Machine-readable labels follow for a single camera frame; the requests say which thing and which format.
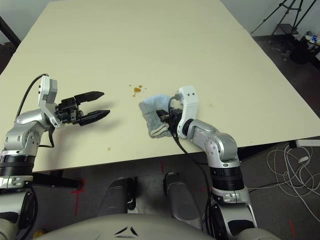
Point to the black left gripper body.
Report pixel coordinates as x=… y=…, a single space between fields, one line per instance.
x=68 y=111

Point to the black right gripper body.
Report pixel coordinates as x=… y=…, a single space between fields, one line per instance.
x=175 y=118

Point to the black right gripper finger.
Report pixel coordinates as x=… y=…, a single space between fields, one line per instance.
x=162 y=115

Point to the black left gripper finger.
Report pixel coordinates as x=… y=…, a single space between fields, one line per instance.
x=90 y=96
x=93 y=116

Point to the light blue grey rag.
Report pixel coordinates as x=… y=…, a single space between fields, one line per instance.
x=152 y=110

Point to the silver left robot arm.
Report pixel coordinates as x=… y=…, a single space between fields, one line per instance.
x=25 y=120

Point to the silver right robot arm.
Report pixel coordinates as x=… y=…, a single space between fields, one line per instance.
x=220 y=145

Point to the brown liquid spill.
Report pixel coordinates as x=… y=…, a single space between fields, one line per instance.
x=137 y=89

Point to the grey right robot leg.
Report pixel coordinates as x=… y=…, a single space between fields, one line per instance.
x=182 y=197

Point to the grey robot leg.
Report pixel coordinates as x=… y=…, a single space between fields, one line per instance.
x=115 y=197
x=182 y=197

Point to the grey left robot leg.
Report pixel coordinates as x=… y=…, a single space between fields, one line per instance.
x=115 y=197

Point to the black foam puzzle mat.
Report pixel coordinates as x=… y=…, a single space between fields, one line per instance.
x=6 y=55

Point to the beige robot torso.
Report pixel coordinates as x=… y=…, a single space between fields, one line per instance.
x=100 y=225

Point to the small yellow object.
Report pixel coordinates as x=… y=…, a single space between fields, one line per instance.
x=38 y=233

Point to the white power strip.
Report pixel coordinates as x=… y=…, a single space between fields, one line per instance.
x=308 y=143

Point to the black metal stand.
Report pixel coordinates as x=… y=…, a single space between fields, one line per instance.
x=285 y=27

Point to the white blue trash items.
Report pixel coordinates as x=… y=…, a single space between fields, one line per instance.
x=312 y=38

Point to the black tripod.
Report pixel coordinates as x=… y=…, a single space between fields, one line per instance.
x=290 y=3

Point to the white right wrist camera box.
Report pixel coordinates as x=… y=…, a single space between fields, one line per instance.
x=190 y=100

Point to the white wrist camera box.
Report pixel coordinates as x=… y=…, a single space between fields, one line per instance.
x=46 y=90
x=190 y=100

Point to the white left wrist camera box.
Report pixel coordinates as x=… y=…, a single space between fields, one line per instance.
x=46 y=90

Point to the black vertical post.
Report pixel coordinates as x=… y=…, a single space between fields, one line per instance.
x=132 y=190

